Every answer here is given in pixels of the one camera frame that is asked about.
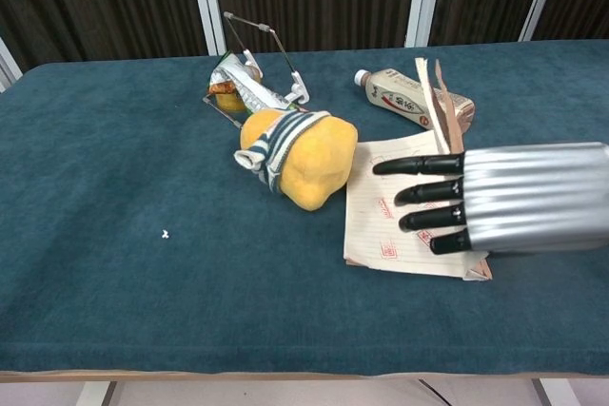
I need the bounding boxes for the black and silver right hand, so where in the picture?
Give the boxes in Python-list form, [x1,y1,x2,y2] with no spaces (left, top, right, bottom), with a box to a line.
[372,141,609,256]

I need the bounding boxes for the spiral notebook with red stamps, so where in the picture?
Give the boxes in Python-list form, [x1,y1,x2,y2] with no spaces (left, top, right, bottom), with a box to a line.
[343,57,494,282]

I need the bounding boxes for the beige tea bottle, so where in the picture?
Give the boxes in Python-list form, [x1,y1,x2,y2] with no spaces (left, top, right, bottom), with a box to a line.
[353,68,477,132]

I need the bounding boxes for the metal table leg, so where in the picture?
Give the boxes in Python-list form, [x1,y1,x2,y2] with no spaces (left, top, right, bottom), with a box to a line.
[531,377,580,406]
[74,380,118,406]

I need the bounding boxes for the yellow plush toy striped scarf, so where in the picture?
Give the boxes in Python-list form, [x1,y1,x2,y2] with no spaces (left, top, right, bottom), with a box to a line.
[239,109,359,212]

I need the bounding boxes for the blue white striped sock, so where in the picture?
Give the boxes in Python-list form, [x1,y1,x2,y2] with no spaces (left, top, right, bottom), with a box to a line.
[232,109,331,195]

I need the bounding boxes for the silver foil snack packet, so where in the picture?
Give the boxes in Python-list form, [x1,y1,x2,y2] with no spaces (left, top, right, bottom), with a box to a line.
[207,51,305,115]

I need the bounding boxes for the blue table cloth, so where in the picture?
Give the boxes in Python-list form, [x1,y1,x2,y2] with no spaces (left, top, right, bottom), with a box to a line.
[0,37,609,377]

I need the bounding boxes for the black cable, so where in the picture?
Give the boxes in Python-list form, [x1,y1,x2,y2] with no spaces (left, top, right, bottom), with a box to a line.
[418,378,454,406]

